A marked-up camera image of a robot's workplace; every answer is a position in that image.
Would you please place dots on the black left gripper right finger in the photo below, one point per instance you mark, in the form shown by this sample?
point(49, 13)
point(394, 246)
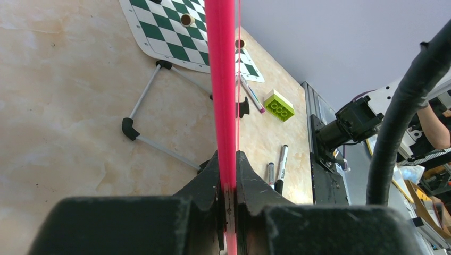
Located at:
point(268, 223)

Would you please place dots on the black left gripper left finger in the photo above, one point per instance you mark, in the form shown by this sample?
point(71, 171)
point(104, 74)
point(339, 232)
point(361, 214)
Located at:
point(187, 222)

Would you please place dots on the pink-framed whiteboard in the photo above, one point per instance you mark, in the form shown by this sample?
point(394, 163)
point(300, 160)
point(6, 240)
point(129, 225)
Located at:
point(220, 20)

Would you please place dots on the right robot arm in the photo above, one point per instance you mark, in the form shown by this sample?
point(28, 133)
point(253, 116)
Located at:
point(355, 122)

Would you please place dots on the grey whiteboard stand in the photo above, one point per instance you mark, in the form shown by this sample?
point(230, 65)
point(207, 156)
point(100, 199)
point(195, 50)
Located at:
point(171, 100)

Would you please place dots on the black-capped marker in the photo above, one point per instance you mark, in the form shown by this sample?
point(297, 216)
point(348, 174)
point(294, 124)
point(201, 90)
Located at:
point(282, 169)

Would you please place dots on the blue-capped marker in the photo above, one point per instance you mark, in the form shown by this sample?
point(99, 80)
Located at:
point(271, 174)

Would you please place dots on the lime green toy brick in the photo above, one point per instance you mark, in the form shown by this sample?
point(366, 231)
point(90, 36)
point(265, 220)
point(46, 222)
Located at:
point(279, 106)

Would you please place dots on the purple-capped marker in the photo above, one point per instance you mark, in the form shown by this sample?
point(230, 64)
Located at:
point(252, 94)

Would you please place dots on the green white chessboard mat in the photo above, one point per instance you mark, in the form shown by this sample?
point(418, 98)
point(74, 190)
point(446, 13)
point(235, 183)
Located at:
point(157, 30)

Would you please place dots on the wooden chess piece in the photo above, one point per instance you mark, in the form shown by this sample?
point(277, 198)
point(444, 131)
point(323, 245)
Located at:
point(187, 20)

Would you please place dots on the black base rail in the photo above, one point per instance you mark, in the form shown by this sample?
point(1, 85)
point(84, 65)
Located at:
point(328, 182)

